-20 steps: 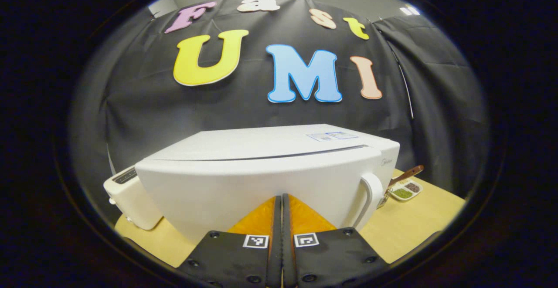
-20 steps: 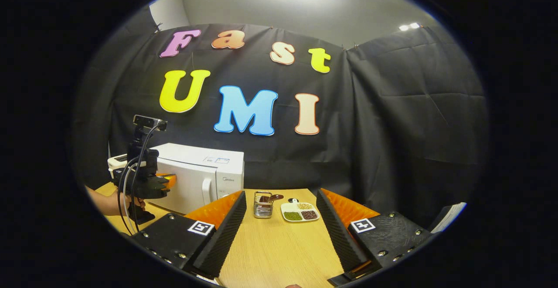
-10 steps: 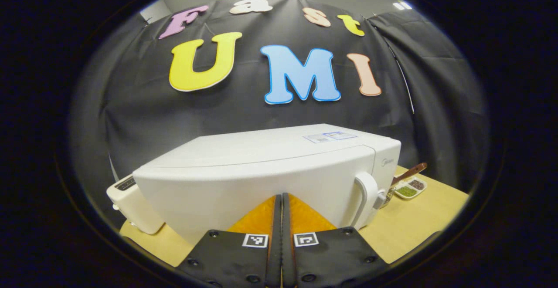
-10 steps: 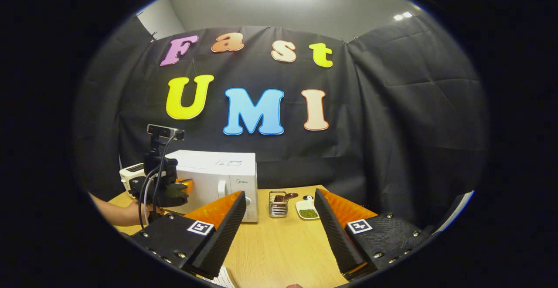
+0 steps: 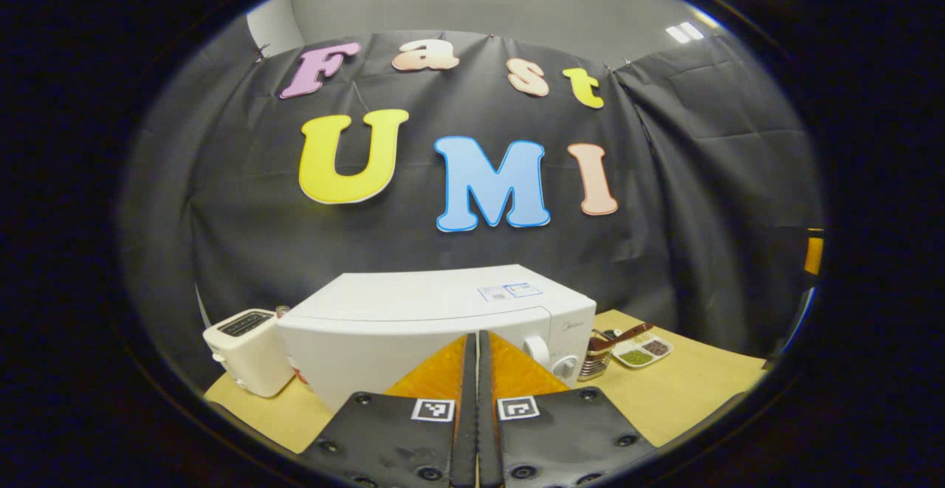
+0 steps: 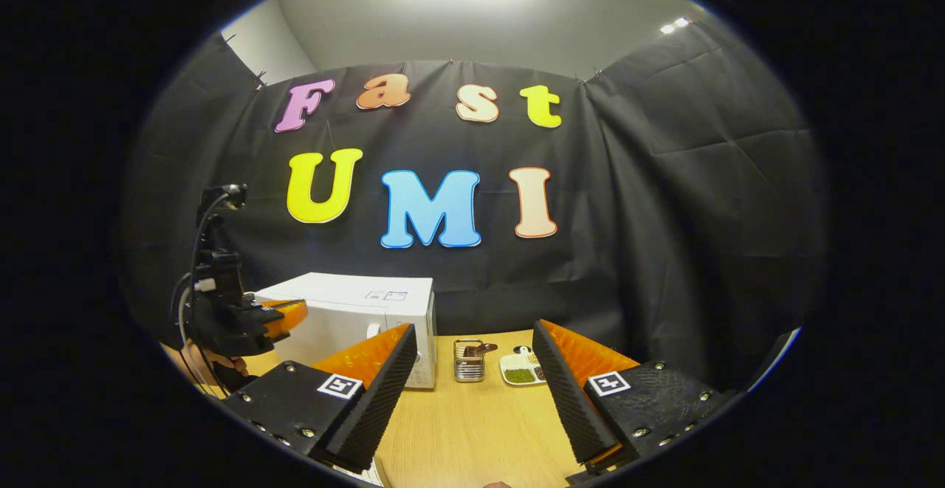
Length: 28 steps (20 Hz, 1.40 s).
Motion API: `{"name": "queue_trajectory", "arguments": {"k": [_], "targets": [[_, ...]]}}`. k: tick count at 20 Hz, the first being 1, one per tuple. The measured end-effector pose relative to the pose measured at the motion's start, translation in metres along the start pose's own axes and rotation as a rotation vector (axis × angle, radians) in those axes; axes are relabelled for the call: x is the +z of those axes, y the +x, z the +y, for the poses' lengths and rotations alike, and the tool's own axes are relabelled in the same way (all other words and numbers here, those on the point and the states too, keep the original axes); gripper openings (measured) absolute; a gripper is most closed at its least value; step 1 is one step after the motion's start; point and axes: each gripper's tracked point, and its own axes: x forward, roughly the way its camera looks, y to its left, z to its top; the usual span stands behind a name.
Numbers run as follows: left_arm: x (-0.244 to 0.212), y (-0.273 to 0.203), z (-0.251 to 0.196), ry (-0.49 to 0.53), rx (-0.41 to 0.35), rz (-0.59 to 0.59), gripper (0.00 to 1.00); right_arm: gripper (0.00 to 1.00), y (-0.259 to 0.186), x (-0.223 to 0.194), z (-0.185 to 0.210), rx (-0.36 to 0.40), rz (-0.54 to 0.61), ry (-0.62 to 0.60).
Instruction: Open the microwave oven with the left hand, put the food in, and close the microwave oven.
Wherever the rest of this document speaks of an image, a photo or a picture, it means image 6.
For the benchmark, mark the black backdrop cloth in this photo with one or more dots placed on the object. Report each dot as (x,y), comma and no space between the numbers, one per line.
(664,215)

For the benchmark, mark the white microwave oven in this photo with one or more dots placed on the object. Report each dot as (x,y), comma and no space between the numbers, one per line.
(347,311)

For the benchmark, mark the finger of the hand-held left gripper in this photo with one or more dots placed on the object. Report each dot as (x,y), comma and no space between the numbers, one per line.
(294,314)

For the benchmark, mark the metal utensil holder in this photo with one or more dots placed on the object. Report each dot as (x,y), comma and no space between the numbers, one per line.
(467,362)

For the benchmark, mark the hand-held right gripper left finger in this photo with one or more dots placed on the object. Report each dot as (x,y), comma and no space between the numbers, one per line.
(376,407)

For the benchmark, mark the white rectangular plate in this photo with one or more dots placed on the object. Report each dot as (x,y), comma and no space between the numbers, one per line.
(369,473)

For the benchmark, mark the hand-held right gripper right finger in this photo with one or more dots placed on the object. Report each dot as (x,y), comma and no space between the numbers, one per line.
(572,399)

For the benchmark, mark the white dish of beans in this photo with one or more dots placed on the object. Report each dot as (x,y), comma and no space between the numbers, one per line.
(520,370)

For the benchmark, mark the small ceiling light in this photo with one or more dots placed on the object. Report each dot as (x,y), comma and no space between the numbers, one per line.
(673,26)

